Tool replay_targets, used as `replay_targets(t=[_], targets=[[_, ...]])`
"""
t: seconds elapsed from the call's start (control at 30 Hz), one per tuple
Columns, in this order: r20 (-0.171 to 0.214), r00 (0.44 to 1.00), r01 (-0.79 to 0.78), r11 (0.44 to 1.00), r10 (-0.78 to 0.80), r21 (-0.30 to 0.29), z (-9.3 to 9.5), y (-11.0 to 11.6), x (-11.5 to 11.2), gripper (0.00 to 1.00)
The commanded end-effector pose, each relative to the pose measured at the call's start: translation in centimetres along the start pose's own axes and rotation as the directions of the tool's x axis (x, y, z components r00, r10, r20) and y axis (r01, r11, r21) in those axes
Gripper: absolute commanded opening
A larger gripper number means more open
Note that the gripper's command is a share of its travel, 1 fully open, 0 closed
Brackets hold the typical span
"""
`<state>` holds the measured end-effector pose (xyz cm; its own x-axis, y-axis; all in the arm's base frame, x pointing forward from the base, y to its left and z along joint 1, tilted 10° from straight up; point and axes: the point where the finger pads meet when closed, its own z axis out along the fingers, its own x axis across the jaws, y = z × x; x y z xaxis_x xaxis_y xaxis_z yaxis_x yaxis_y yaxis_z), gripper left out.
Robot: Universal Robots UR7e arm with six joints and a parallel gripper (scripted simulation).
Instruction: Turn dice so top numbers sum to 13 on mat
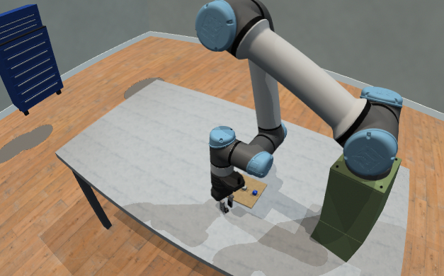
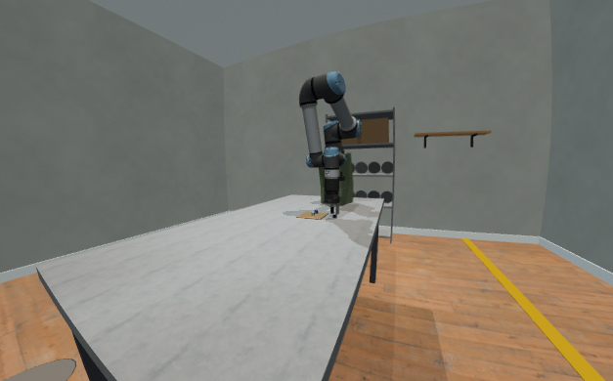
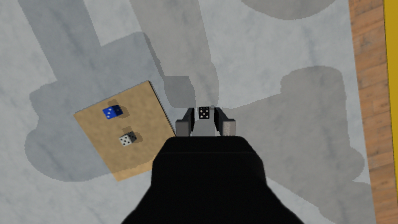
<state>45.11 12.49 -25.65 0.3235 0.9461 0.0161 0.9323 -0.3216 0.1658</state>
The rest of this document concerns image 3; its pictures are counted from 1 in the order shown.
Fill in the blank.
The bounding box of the blue die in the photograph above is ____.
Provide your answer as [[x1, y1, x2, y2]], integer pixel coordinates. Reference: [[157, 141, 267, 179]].
[[103, 105, 123, 119]]

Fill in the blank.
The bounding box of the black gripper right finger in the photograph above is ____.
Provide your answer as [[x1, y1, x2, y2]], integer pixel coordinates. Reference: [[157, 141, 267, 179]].
[[214, 107, 236, 136]]

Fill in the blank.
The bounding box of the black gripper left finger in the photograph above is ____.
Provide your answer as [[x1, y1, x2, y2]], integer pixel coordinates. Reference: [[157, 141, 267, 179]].
[[175, 108, 195, 136]]

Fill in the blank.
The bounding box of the tan mat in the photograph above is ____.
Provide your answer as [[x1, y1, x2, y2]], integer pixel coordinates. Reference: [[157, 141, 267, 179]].
[[73, 81, 176, 182]]

